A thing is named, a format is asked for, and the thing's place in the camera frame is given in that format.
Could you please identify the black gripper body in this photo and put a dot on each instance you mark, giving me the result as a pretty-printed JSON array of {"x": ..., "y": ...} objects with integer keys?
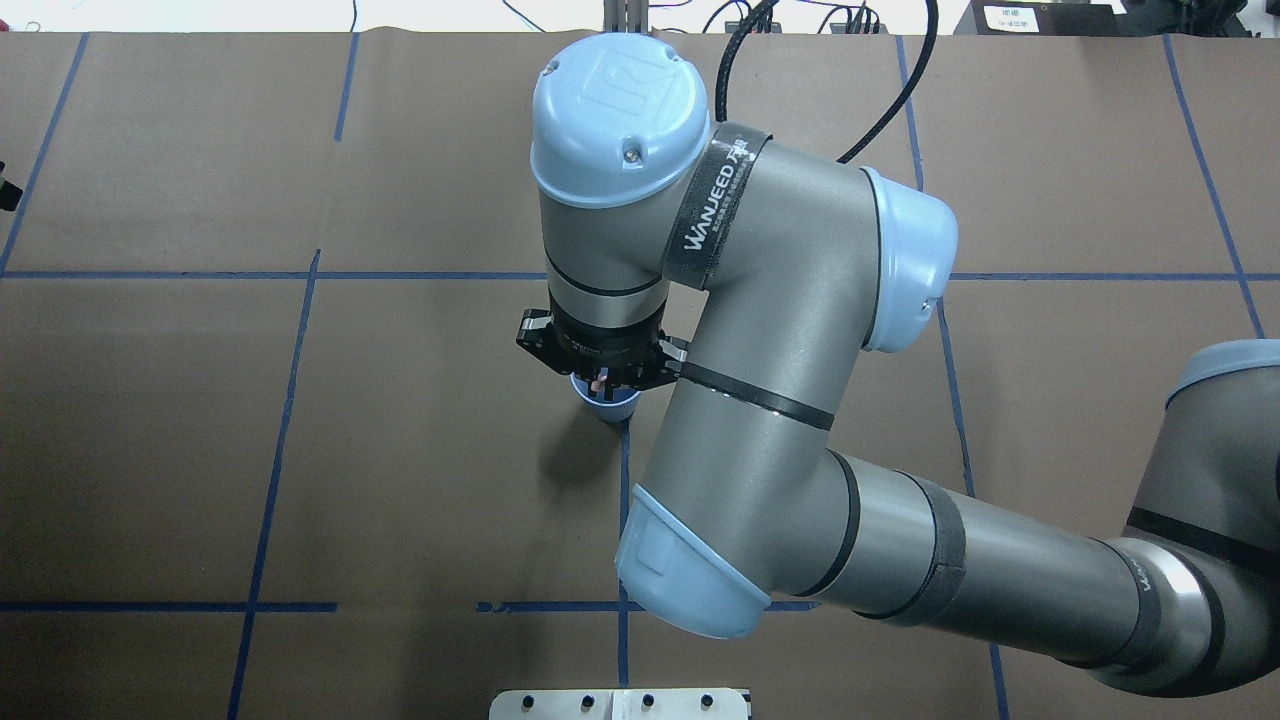
[{"x": 603, "y": 345}]

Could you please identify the metal base plate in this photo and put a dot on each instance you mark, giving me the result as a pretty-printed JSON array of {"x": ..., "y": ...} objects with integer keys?
[{"x": 623, "y": 703}]

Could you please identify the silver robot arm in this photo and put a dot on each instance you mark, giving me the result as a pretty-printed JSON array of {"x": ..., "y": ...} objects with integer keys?
[{"x": 688, "y": 250}]

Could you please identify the blue ribbed cup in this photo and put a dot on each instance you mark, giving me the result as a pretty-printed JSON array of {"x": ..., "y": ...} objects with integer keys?
[{"x": 612, "y": 405}]

